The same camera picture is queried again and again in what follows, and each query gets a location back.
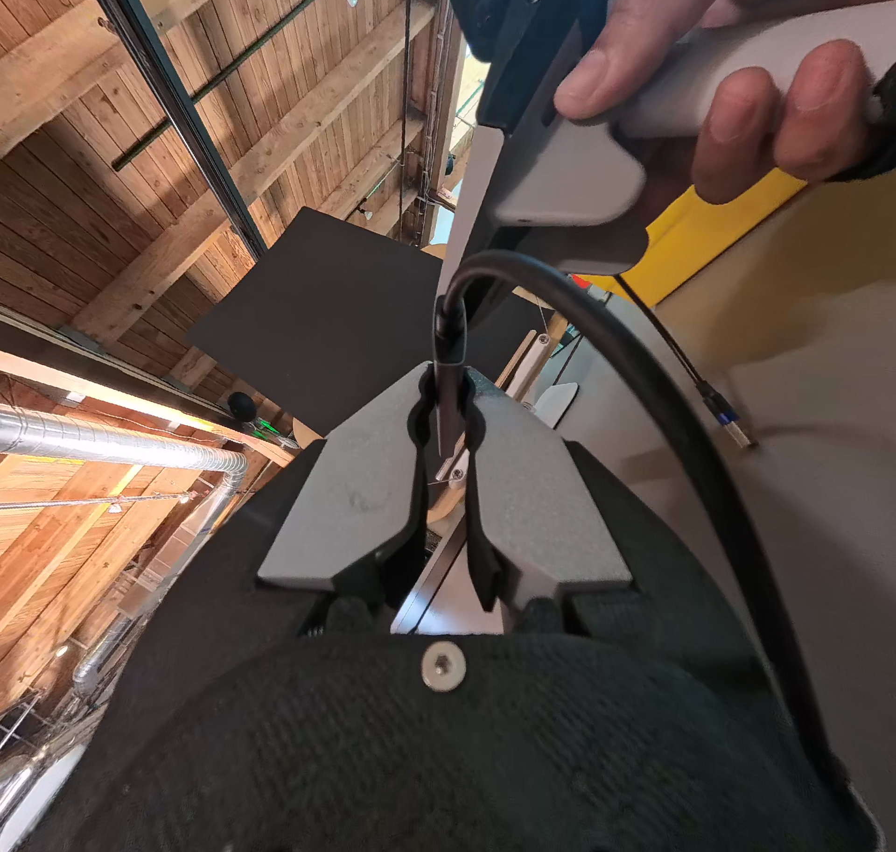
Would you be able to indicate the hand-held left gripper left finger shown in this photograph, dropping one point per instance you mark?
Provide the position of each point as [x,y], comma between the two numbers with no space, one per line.
[343,509]

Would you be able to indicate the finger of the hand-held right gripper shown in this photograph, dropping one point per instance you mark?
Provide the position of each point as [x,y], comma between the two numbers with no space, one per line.
[567,173]
[602,246]

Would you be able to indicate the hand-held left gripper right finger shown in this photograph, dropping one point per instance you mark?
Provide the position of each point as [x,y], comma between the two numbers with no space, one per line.
[553,509]

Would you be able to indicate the yellow plastic bin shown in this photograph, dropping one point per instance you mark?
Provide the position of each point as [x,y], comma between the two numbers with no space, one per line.
[700,236]

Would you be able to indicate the grey USB hub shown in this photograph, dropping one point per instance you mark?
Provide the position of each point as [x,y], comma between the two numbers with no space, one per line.
[724,516]

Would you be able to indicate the person's right hand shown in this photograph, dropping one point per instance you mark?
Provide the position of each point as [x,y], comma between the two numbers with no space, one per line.
[644,19]

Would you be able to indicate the black ceiling speaker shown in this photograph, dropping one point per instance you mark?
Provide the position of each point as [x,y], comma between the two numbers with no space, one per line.
[242,405]

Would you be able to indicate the wooden book stand black panel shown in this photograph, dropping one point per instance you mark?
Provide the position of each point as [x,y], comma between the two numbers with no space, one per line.
[315,320]

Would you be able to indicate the black linear ceiling fixture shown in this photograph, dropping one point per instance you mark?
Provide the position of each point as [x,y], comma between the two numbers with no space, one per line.
[175,110]

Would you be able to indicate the silver ceiling air duct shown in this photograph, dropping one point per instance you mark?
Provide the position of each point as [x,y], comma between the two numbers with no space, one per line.
[105,439]

